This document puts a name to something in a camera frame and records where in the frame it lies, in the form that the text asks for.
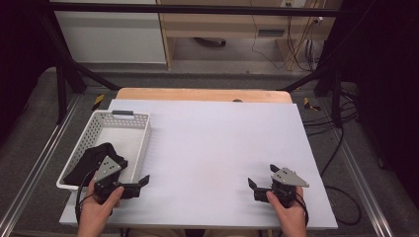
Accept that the person's right hand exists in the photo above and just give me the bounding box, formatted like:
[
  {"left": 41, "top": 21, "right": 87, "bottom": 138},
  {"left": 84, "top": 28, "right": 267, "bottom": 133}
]
[{"left": 266, "top": 187, "right": 307, "bottom": 228}]

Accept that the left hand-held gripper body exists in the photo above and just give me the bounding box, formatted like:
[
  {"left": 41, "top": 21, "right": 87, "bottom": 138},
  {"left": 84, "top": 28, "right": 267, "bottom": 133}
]
[{"left": 93, "top": 155, "right": 142, "bottom": 202}]

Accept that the black curtain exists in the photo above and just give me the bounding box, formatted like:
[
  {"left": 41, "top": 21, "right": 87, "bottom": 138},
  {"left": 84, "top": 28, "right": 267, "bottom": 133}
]
[
  {"left": 325, "top": 0, "right": 419, "bottom": 205},
  {"left": 0, "top": 0, "right": 57, "bottom": 146}
]

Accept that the hand-held gripper cable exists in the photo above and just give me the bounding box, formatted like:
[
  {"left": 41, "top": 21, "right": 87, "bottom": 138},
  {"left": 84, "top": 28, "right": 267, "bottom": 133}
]
[
  {"left": 294, "top": 192, "right": 310, "bottom": 228},
  {"left": 74, "top": 169, "right": 97, "bottom": 225}
]

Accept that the black horizontal frame bar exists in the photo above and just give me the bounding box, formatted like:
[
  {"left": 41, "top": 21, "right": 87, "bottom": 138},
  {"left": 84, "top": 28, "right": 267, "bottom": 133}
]
[{"left": 48, "top": 2, "right": 357, "bottom": 18}]

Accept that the person's left hand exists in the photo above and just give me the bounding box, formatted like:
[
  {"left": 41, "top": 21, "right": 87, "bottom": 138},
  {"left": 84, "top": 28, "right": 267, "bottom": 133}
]
[{"left": 78, "top": 180, "right": 126, "bottom": 228}]

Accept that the black floor cable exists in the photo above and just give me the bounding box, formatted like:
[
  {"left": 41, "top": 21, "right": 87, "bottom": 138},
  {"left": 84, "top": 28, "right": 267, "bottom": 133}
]
[{"left": 319, "top": 127, "right": 363, "bottom": 227}]

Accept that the right hand-held gripper cable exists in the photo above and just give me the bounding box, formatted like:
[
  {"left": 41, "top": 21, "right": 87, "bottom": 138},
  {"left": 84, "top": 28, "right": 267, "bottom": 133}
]
[{"left": 294, "top": 192, "right": 310, "bottom": 228}]

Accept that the dark object under desk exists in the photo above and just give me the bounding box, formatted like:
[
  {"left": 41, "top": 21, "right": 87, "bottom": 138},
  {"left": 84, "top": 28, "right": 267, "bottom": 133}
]
[{"left": 192, "top": 37, "right": 227, "bottom": 48}]

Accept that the light wooden desk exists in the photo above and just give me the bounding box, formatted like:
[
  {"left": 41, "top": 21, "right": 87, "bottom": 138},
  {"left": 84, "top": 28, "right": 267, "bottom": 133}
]
[{"left": 156, "top": 0, "right": 344, "bottom": 72}]

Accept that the bundle of black cables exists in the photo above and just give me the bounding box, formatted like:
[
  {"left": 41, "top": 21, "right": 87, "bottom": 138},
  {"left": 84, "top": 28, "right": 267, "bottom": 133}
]
[{"left": 301, "top": 88, "right": 360, "bottom": 136}]

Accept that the black metal stand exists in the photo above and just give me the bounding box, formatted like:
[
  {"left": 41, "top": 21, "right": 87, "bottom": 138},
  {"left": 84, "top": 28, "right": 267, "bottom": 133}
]
[
  {"left": 39, "top": 13, "right": 122, "bottom": 125},
  {"left": 280, "top": 62, "right": 344, "bottom": 128}
]

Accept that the white perforated plastic basket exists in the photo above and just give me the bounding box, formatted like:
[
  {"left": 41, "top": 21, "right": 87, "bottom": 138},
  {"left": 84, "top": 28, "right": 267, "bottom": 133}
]
[{"left": 55, "top": 110, "right": 153, "bottom": 193}]

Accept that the yellow black tape piece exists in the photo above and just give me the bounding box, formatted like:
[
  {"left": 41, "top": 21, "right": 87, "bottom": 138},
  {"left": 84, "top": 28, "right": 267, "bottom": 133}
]
[
  {"left": 302, "top": 97, "right": 322, "bottom": 113},
  {"left": 91, "top": 94, "right": 106, "bottom": 112}
]

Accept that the white foam board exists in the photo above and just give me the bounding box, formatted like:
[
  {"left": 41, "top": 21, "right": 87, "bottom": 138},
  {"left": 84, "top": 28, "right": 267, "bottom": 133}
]
[{"left": 58, "top": 98, "right": 339, "bottom": 230}]

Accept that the left hand-held gripper cable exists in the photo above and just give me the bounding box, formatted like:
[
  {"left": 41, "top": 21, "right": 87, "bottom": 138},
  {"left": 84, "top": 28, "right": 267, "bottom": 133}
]
[{"left": 74, "top": 169, "right": 97, "bottom": 225}]

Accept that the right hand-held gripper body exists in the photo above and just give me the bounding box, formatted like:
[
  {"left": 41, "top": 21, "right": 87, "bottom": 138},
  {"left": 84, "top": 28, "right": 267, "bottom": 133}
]
[{"left": 253, "top": 167, "right": 310, "bottom": 209}]

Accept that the white cabinet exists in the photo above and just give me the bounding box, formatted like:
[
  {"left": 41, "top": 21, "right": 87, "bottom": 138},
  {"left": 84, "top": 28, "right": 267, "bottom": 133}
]
[{"left": 53, "top": 0, "right": 168, "bottom": 65}]

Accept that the yellow hanging cable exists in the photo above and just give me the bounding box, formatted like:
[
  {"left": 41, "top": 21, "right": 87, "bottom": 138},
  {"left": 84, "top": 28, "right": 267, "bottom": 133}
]
[{"left": 285, "top": 0, "right": 323, "bottom": 72}]

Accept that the black cloth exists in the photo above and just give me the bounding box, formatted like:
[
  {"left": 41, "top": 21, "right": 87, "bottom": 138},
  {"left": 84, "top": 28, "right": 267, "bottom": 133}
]
[{"left": 62, "top": 142, "right": 128, "bottom": 188}]

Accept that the thin black hanging cable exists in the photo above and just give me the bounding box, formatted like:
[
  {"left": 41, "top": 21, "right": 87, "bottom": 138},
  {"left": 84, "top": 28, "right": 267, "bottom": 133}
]
[{"left": 249, "top": 0, "right": 287, "bottom": 71}]

